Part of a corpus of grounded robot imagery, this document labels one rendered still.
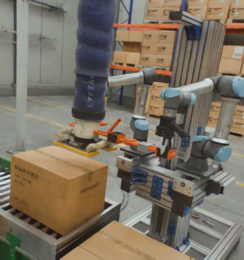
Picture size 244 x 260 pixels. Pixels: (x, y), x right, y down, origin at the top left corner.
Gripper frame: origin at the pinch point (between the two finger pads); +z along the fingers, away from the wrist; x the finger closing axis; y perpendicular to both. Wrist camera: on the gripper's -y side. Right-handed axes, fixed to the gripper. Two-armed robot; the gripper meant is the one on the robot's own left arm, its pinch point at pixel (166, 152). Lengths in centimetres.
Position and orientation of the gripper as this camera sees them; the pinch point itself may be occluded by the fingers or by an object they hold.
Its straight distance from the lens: 161.8
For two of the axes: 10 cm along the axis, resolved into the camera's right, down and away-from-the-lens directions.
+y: -7.9, -2.3, 5.6
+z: -1.2, 9.7, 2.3
